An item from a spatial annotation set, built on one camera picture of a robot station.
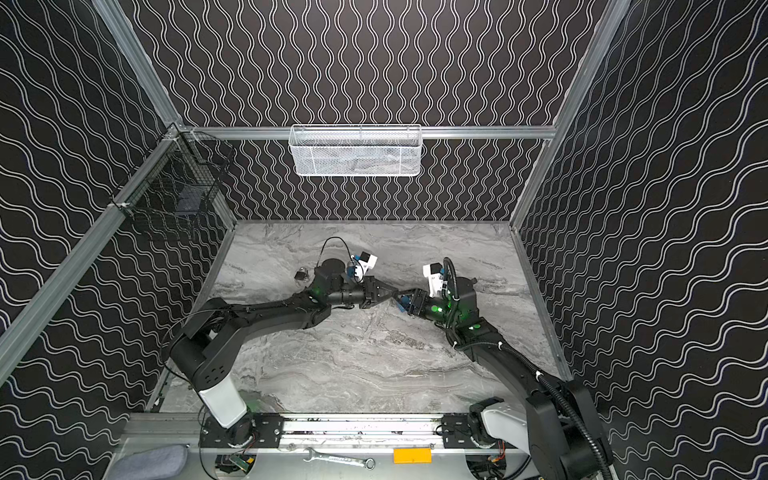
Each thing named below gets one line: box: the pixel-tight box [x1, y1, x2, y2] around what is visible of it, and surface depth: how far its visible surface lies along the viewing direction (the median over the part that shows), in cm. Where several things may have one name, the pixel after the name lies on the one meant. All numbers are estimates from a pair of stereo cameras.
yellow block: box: [393, 448, 433, 464], surface depth 72 cm
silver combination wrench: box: [303, 447, 376, 470], surface depth 72 cm
